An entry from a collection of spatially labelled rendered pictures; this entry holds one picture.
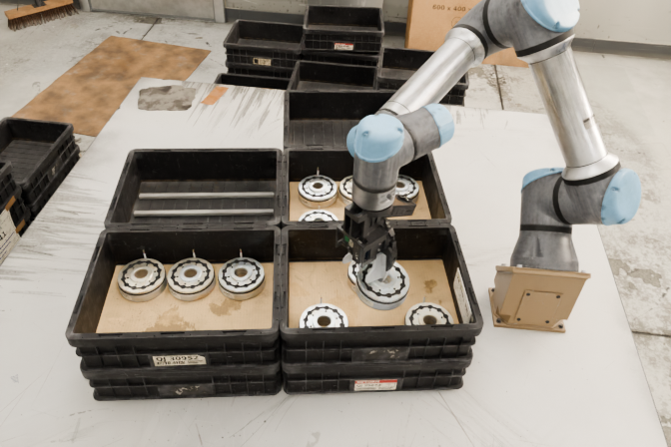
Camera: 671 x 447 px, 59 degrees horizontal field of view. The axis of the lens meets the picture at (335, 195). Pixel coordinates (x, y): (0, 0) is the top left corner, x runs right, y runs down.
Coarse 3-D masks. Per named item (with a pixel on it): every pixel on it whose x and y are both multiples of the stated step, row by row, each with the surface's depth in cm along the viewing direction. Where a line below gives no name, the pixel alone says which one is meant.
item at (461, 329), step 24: (456, 240) 132; (480, 312) 117; (288, 336) 112; (312, 336) 113; (336, 336) 113; (360, 336) 113; (384, 336) 114; (408, 336) 114; (432, 336) 115; (456, 336) 115
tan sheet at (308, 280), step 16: (304, 272) 137; (320, 272) 137; (336, 272) 137; (416, 272) 138; (432, 272) 138; (304, 288) 133; (320, 288) 133; (336, 288) 133; (416, 288) 134; (432, 288) 134; (448, 288) 135; (304, 304) 130; (336, 304) 130; (352, 304) 130; (448, 304) 131; (352, 320) 127; (368, 320) 127; (384, 320) 127; (400, 320) 127
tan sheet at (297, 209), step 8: (296, 184) 161; (336, 184) 162; (296, 192) 159; (296, 200) 156; (336, 200) 157; (424, 200) 158; (296, 208) 154; (304, 208) 154; (312, 208) 154; (328, 208) 154; (336, 208) 154; (416, 208) 155; (424, 208) 155; (296, 216) 151; (336, 216) 152; (408, 216) 153; (416, 216) 153; (424, 216) 153
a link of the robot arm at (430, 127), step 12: (420, 108) 101; (432, 108) 100; (444, 108) 100; (408, 120) 97; (420, 120) 97; (432, 120) 98; (444, 120) 99; (408, 132) 95; (420, 132) 96; (432, 132) 97; (444, 132) 99; (420, 144) 96; (432, 144) 98; (420, 156) 98
